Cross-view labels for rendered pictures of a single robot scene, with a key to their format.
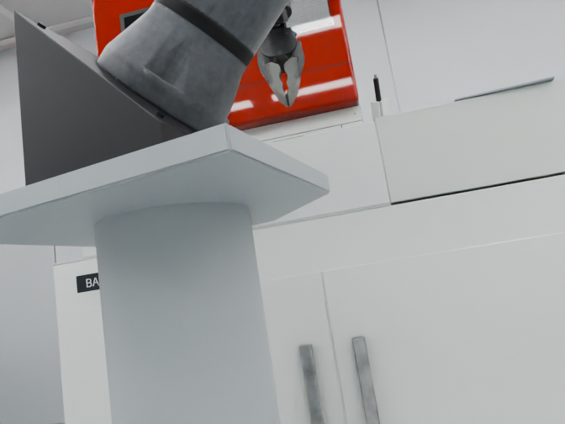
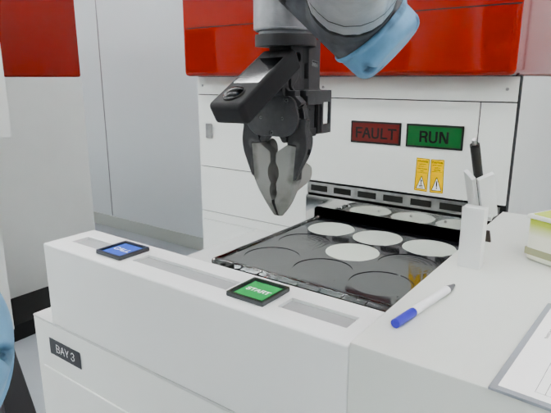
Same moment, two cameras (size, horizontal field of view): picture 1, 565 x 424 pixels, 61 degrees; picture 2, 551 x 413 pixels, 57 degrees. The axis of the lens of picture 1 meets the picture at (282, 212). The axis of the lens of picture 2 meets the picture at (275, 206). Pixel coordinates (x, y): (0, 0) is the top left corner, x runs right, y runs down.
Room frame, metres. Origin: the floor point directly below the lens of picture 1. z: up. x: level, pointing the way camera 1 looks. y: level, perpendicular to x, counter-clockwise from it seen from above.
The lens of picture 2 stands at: (0.32, -0.31, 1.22)
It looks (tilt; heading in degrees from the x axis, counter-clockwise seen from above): 14 degrees down; 27
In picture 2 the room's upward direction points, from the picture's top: straight up
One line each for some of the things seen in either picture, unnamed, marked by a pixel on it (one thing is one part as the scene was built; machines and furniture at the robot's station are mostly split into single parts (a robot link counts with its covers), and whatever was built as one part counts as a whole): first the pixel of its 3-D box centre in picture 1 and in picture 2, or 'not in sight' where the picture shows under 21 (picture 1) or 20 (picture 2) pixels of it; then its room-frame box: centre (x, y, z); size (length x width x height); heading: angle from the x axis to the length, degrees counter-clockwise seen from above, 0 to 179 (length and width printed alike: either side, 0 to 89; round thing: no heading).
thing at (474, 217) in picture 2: (383, 129); (477, 216); (1.05, -0.26, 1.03); 0.06 x 0.04 x 0.13; 171
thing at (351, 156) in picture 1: (229, 196); (187, 318); (0.85, 0.09, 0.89); 0.55 x 0.09 x 0.14; 81
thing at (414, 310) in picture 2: not in sight; (426, 302); (0.87, -0.23, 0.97); 0.14 x 0.01 x 0.01; 163
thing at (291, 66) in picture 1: (293, 85); (297, 177); (0.88, -0.06, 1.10); 0.06 x 0.03 x 0.09; 173
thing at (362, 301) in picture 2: not in sight; (298, 283); (1.02, 0.00, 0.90); 0.38 x 0.01 x 0.01; 81
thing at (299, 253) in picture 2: not in sight; (352, 252); (1.20, -0.03, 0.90); 0.34 x 0.34 x 0.01; 81
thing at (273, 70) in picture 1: (278, 88); (275, 174); (0.89, -0.03, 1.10); 0.06 x 0.03 x 0.09; 173
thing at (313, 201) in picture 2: not in sight; (390, 227); (1.41, -0.05, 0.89); 0.44 x 0.02 x 0.10; 81
